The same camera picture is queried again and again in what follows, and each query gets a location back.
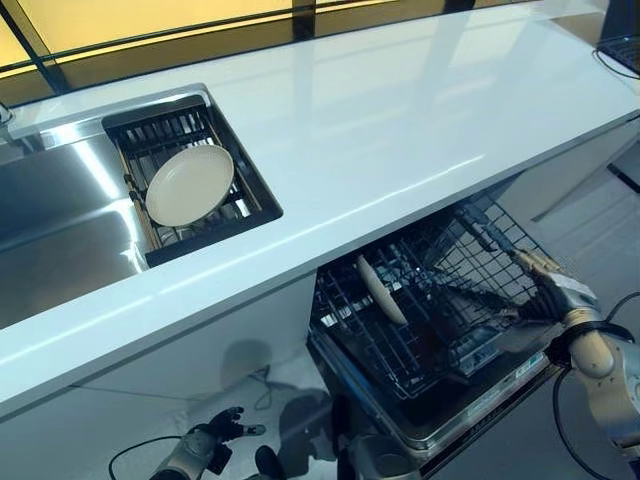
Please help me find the cream ceramic plate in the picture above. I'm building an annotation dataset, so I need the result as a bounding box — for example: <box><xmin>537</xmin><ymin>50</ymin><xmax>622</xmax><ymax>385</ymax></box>
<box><xmin>356</xmin><ymin>253</ymin><xmax>410</xmax><ymax>327</ymax></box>
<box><xmin>143</xmin><ymin>143</ymin><xmax>237</xmax><ymax>227</ymax></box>

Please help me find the dark window frame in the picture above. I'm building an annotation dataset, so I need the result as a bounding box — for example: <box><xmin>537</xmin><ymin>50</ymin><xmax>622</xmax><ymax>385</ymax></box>
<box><xmin>0</xmin><ymin>0</ymin><xmax>551</xmax><ymax>109</ymax></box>

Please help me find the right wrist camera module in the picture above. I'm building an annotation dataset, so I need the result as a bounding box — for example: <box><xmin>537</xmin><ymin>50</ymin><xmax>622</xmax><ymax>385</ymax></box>
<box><xmin>546</xmin><ymin>333</ymin><xmax>575</xmax><ymax>370</ymax></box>

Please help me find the dishwasher wire rack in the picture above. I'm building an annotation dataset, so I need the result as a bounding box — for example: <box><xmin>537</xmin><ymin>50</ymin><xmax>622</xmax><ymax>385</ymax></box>
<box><xmin>313</xmin><ymin>233</ymin><xmax>507</xmax><ymax>402</ymax></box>

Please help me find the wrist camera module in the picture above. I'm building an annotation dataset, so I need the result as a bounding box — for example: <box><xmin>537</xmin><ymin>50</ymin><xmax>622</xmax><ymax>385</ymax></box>
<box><xmin>546</xmin><ymin>333</ymin><xmax>575</xmax><ymax>370</ymax></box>
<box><xmin>206</xmin><ymin>443</ymin><xmax>235</xmax><ymax>477</ymax></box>

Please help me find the stainless steel sink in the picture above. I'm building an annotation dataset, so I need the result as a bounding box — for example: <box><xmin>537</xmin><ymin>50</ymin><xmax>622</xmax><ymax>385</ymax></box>
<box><xmin>0</xmin><ymin>81</ymin><xmax>285</xmax><ymax>330</ymax></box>

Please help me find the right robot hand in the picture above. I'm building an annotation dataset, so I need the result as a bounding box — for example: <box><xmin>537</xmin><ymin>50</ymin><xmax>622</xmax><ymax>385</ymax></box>
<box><xmin>499</xmin><ymin>249</ymin><xmax>601</xmax><ymax>329</ymax></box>

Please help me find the dishwasher door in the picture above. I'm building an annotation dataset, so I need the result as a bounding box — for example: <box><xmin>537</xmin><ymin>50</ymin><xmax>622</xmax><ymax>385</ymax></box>
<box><xmin>306</xmin><ymin>323</ymin><xmax>557</xmax><ymax>467</ymax></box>

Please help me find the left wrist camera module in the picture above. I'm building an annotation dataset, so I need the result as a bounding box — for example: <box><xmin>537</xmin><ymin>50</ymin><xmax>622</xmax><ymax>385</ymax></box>
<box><xmin>206</xmin><ymin>443</ymin><xmax>235</xmax><ymax>477</ymax></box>

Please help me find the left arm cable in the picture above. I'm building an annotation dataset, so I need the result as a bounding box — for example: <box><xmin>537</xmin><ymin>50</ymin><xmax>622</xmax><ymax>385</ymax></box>
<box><xmin>107</xmin><ymin>436</ymin><xmax>182</xmax><ymax>480</ymax></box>

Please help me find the black dish drying rack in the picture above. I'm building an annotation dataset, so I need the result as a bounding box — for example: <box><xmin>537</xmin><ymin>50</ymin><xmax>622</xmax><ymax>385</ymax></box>
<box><xmin>101</xmin><ymin>92</ymin><xmax>286</xmax><ymax>268</ymax></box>

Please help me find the dishwasher wire mesh basket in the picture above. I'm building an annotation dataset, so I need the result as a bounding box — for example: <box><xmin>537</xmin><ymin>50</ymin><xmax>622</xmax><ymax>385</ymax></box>
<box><xmin>428</xmin><ymin>191</ymin><xmax>552</xmax><ymax>322</ymax></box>

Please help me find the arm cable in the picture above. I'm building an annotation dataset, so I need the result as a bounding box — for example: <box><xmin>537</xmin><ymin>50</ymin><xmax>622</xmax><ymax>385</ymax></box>
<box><xmin>107</xmin><ymin>436</ymin><xmax>182</xmax><ymax>480</ymax></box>
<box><xmin>552</xmin><ymin>293</ymin><xmax>640</xmax><ymax>480</ymax></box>

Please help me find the robot left leg black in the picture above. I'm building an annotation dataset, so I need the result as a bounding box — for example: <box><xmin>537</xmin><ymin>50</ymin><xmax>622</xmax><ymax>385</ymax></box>
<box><xmin>253</xmin><ymin>445</ymin><xmax>281</xmax><ymax>475</ymax></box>

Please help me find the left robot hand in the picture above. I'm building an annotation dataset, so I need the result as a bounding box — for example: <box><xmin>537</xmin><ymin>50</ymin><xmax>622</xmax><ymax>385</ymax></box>
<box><xmin>206</xmin><ymin>405</ymin><xmax>267</xmax><ymax>445</ymax></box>

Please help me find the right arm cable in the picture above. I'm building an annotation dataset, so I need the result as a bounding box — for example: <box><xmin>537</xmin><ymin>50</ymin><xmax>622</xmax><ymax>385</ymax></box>
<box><xmin>552</xmin><ymin>293</ymin><xmax>640</xmax><ymax>480</ymax></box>

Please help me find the robot right leg gray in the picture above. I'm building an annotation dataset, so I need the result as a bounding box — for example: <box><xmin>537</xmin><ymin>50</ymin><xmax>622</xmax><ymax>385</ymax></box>
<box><xmin>346</xmin><ymin>432</ymin><xmax>420</xmax><ymax>480</ymax></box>

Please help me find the laptop computer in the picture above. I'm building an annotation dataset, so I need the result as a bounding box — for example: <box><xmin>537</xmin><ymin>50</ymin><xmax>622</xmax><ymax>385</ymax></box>
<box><xmin>596</xmin><ymin>33</ymin><xmax>640</xmax><ymax>80</ymax></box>

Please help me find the narrow white cabinet door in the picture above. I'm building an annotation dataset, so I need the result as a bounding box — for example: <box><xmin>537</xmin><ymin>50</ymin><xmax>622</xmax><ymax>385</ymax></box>
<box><xmin>0</xmin><ymin>273</ymin><xmax>322</xmax><ymax>480</ymax></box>

